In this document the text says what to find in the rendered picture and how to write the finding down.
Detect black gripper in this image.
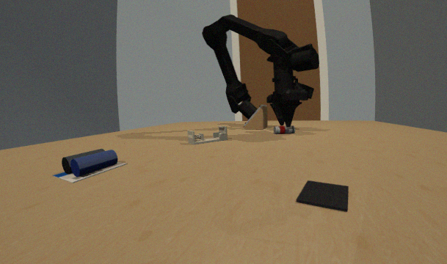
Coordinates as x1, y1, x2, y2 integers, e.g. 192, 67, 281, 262
266, 72, 308, 127

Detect grey cylindrical battery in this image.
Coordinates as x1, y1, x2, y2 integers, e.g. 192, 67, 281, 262
274, 125, 295, 134

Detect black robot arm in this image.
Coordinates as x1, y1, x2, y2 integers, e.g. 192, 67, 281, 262
202, 15, 319, 120

